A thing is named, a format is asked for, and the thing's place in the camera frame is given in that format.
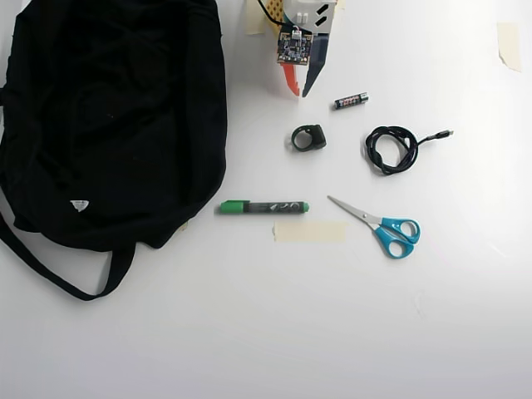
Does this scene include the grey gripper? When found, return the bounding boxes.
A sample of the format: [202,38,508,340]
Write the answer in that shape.
[282,32,333,99]

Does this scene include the green marker with black barrel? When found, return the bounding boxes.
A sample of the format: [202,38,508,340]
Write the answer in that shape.
[214,199,311,217]

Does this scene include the black fabric bag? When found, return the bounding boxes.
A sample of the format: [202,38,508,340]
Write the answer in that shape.
[0,0,229,303]

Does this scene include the black AAA battery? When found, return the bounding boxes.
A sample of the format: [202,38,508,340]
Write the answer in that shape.
[332,92,370,111]

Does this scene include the wide beige masking tape strip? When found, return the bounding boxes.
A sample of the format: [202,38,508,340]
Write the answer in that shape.
[273,220,348,244]

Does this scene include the bare camera circuit board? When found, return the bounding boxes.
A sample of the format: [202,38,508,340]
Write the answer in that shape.
[276,23,313,67]

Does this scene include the black plastic ring clip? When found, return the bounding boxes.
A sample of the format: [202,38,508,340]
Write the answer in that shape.
[289,124,328,153]

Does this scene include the thin black camera cable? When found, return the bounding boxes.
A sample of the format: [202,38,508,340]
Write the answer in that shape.
[256,0,288,27]

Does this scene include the coiled black USB cable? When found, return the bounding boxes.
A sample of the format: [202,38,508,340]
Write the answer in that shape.
[363,126,455,177]

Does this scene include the blue-handled scissors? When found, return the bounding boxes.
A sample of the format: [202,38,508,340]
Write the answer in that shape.
[327,195,421,259]

